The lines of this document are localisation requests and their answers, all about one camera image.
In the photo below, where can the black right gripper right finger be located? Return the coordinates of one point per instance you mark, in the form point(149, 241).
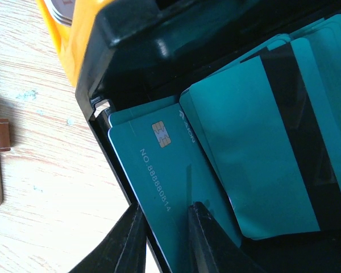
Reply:
point(212, 250)

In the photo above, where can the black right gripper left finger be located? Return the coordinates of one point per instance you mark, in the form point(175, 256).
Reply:
point(123, 249)

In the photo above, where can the teal credit card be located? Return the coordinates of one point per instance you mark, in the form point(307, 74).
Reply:
point(168, 171)

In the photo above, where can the teal card stack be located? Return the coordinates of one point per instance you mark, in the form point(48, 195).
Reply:
point(269, 124)

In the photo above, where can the white card stack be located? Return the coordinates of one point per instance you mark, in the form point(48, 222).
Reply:
point(61, 10)

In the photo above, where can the black right tray compartment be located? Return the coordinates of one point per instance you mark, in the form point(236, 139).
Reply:
point(144, 51)

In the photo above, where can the yellow middle tray compartment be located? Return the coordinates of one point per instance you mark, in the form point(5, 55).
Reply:
point(71, 42)

